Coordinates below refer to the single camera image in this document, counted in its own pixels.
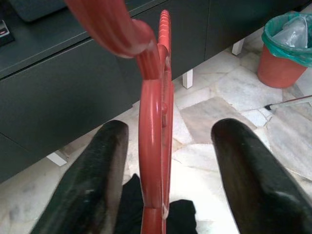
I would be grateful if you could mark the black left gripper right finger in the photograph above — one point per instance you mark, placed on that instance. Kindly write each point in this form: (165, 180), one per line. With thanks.
(256, 185)

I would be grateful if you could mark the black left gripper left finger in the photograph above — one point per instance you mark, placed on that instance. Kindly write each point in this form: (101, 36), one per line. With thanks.
(92, 182)

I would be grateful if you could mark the black garment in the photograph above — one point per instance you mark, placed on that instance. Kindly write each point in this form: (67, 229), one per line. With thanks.
(180, 217)

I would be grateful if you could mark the red plastic hanger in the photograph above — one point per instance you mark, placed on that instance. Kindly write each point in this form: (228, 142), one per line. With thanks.
(151, 122)

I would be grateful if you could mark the black TV cabinet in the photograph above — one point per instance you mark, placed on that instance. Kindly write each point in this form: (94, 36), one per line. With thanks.
(61, 97)

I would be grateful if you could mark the silver clothes rack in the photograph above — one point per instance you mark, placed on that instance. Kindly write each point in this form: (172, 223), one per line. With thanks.
(292, 101)

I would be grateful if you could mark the red bin with green bag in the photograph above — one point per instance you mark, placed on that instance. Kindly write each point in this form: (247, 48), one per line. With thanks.
(278, 70)

